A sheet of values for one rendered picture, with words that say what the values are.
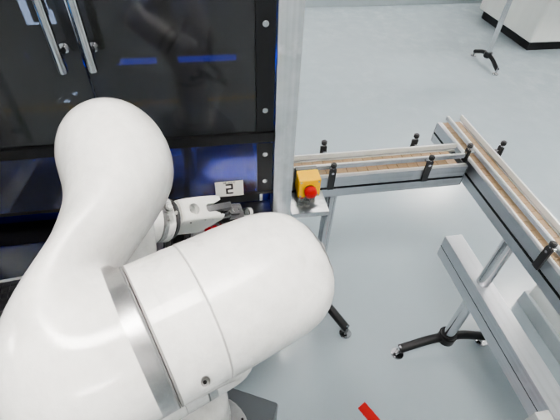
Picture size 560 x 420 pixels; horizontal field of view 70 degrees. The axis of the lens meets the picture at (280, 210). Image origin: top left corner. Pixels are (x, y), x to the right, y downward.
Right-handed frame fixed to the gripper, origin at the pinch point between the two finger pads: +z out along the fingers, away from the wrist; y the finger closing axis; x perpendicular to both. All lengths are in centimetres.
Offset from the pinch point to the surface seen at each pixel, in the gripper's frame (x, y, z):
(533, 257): 32, -31, 85
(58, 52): -39.7, 8.5, -24.5
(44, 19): -43, 4, -28
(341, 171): -16, 10, 65
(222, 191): -15.6, 25.6, 22.4
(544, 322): 71, -4, 175
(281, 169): -15.7, 9.8, 33.3
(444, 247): 21, 7, 121
